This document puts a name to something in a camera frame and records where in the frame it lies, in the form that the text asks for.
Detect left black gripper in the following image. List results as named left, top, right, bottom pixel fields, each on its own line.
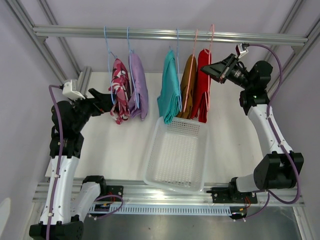
left=68, top=88, right=116, bottom=132

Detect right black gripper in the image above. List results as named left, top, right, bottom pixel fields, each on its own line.
left=200, top=53, right=253, bottom=91

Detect red trousers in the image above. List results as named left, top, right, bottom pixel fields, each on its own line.
left=191, top=48, right=212, bottom=123

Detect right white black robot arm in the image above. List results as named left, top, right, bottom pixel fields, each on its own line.
left=201, top=54, right=304, bottom=203

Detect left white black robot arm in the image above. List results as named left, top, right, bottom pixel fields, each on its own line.
left=29, top=88, right=114, bottom=240

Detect pink floral trousers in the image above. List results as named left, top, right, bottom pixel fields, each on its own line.
left=108, top=58, right=131, bottom=125

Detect white plastic basket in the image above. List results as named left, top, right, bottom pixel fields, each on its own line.
left=143, top=117, right=210, bottom=194

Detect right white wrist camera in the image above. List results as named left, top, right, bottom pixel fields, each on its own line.
left=235, top=43, right=250, bottom=59

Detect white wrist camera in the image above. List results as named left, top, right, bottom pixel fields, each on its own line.
left=62, top=79, right=85, bottom=101
left=235, top=43, right=250, bottom=59

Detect aluminium frame left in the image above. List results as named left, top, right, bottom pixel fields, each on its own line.
left=5, top=0, right=92, bottom=95

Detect aluminium frame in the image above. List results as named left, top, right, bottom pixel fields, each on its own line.
left=254, top=0, right=320, bottom=96
left=5, top=0, right=92, bottom=95

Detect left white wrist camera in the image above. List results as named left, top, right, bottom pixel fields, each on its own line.
left=62, top=79, right=85, bottom=101

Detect blue wire hanger teal trousers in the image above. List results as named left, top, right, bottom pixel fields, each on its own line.
left=176, top=28, right=182, bottom=112

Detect pink wire hanger brown trousers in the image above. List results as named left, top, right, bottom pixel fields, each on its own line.
left=183, top=28, right=199, bottom=113

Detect blue wire hanger floral trousers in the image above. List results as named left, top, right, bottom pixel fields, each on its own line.
left=103, top=26, right=117, bottom=105

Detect aluminium frame right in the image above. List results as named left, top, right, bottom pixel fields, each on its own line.
left=254, top=0, right=320, bottom=96

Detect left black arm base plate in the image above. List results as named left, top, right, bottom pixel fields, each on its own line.
left=105, top=185, right=124, bottom=203

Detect aluminium hanging rail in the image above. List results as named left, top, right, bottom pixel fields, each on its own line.
left=32, top=25, right=308, bottom=47

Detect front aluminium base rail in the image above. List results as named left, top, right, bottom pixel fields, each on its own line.
left=32, top=178, right=297, bottom=207

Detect white slotted cable duct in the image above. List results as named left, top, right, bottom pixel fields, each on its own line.
left=88, top=203, right=232, bottom=216

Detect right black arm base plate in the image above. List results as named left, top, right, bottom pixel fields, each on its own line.
left=206, top=187, right=258, bottom=204

